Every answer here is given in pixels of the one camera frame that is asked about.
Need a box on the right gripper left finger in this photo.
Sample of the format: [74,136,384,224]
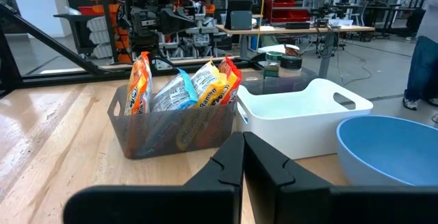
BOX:
[62,131,246,224]

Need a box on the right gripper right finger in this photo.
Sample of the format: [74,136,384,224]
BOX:
[242,131,438,224]

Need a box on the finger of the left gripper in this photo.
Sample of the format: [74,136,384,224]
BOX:
[159,7,197,36]

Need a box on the orange ramen packet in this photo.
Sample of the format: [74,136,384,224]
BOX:
[123,51,154,116]

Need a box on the yellow ramen packet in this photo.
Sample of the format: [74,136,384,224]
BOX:
[176,59,227,151]

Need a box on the reduced sodium ramen packet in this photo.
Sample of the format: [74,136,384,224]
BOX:
[150,68,198,113]

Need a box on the red ramen packet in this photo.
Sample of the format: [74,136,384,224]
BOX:
[217,55,243,105]

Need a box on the green lid spice jar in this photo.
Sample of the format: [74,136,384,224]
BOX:
[263,51,285,79]

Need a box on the grey box device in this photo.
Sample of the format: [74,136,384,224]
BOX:
[224,0,255,32]

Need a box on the white plastic bin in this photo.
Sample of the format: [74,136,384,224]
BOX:
[235,77,374,160]

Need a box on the grey translucent plastic bin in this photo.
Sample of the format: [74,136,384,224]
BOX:
[239,66,318,97]
[107,79,240,160]

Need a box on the blue bowl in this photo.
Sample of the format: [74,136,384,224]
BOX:
[336,114,438,187]

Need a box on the long wooden workbench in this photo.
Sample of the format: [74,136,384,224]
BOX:
[215,24,376,79]

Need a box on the person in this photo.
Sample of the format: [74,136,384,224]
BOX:
[402,0,438,111]

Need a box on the yellow cable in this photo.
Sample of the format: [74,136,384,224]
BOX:
[255,0,268,52]

